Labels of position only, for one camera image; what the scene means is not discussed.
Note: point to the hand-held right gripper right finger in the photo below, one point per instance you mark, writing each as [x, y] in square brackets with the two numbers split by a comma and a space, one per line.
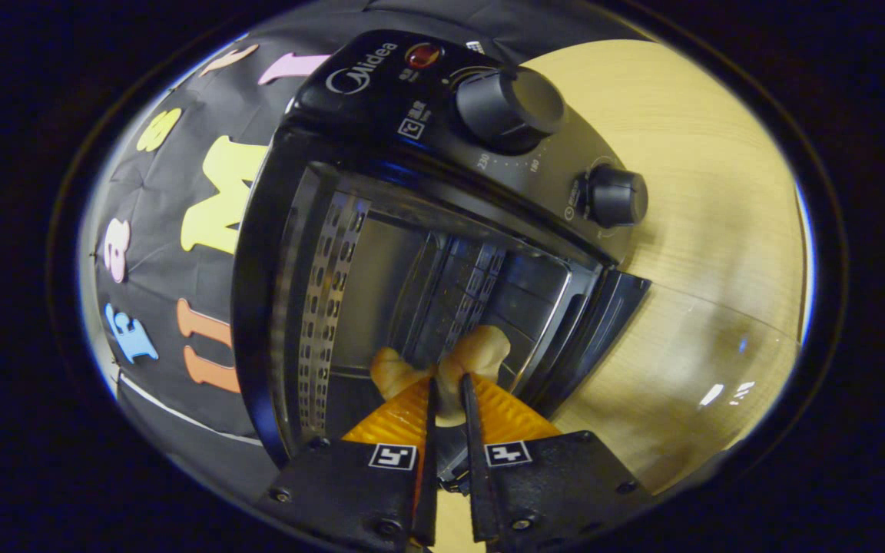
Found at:
[477, 484]

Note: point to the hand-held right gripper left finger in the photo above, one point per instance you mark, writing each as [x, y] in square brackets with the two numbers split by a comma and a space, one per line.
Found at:
[431, 476]

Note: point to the beige chicken drumstick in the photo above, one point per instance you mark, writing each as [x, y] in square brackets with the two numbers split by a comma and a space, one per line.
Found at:
[481, 349]

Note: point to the black electric oven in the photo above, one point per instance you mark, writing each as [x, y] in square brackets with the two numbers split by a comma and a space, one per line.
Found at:
[381, 100]

